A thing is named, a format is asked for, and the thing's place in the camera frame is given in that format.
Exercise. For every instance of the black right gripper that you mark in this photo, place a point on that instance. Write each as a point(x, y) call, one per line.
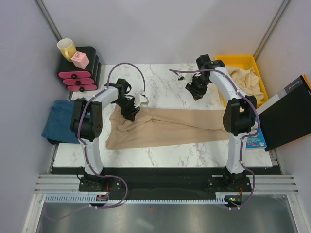
point(197, 94)

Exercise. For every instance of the black clip file binder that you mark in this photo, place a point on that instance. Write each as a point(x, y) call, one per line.
point(286, 116)

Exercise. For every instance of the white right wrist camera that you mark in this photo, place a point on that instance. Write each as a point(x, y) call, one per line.
point(188, 77)

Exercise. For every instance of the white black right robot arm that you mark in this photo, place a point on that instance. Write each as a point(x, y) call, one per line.
point(240, 112)

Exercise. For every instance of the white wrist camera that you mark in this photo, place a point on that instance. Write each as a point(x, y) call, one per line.
point(141, 100)
point(188, 77)

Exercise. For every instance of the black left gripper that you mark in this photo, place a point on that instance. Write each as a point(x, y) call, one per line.
point(130, 114)

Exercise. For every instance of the cream yellow t shirt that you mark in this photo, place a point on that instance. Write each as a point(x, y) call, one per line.
point(247, 81)

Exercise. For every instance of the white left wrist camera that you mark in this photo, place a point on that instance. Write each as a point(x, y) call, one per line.
point(141, 100)

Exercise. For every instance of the aluminium corner post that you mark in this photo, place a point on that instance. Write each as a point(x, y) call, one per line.
point(48, 19)
point(272, 27)

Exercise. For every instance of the blue folded t shirt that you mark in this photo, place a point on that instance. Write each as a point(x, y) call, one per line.
point(59, 121)

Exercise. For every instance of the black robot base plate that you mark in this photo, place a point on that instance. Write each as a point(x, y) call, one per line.
point(176, 193)

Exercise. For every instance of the yellow plastic bin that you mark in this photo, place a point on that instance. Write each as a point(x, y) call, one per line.
point(245, 62)

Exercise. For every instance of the left aluminium corner post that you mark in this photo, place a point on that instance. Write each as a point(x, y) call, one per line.
point(48, 19)

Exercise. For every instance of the tan beige t shirt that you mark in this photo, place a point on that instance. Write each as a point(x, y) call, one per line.
point(155, 127)

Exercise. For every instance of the aluminium frame rail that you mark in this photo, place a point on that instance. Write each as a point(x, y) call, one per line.
point(265, 184)

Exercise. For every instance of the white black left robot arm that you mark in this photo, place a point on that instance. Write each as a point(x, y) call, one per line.
point(87, 120)

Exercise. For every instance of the pink cube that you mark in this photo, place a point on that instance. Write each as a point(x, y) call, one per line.
point(80, 60)

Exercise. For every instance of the black pink drawer unit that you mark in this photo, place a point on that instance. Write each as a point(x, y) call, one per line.
point(80, 80)

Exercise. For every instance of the right aluminium corner post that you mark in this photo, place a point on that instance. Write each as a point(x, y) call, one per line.
point(272, 27)

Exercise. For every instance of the white slotted cable duct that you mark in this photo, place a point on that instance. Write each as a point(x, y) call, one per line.
point(109, 199)

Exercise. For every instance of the yellow mug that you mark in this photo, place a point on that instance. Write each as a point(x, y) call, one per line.
point(67, 48)

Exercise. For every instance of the blue white booklet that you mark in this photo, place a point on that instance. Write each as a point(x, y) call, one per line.
point(258, 141)

